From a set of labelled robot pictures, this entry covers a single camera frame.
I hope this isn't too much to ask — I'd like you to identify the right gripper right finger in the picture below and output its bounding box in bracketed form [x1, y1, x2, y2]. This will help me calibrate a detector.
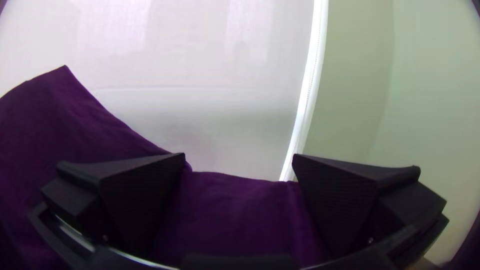
[291, 153, 448, 260]

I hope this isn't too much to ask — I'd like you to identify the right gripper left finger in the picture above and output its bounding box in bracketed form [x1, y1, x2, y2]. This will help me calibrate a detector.
[40, 152, 187, 260]

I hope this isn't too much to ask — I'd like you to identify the pile of folded clothes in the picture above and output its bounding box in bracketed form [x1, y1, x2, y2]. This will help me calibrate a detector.
[0, 64, 332, 270]

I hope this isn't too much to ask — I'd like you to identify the white light tube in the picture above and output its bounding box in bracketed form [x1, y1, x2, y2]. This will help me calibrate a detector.
[278, 0, 331, 183]

